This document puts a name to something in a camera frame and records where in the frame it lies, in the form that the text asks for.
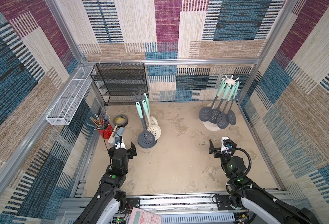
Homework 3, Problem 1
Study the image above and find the white wire mesh basket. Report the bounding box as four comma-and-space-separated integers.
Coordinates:
46, 66, 92, 126

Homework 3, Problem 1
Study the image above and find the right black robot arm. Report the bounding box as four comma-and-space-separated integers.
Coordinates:
209, 137, 319, 224

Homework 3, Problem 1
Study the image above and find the black wire mesh shelf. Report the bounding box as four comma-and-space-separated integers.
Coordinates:
91, 63, 149, 105

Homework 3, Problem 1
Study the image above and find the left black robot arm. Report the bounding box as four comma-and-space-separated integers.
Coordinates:
74, 143, 137, 224

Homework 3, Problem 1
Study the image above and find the grey utensil rack stand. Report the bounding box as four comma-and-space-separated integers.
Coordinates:
132, 90, 145, 103

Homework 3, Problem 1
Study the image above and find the black tape roll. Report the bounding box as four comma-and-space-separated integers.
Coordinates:
113, 114, 129, 127

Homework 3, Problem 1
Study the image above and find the red pencil cup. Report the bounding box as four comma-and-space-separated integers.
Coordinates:
86, 113, 113, 140

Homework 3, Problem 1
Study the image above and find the white skimmer front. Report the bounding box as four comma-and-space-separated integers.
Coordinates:
143, 93, 158, 125

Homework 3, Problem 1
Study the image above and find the pink calculator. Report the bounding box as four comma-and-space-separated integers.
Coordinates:
127, 208, 162, 224

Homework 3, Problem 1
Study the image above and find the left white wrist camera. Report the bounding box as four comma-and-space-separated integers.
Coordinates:
115, 136, 126, 149

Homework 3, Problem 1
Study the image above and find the white utensil rack stand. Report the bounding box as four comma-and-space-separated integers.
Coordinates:
199, 75, 240, 131

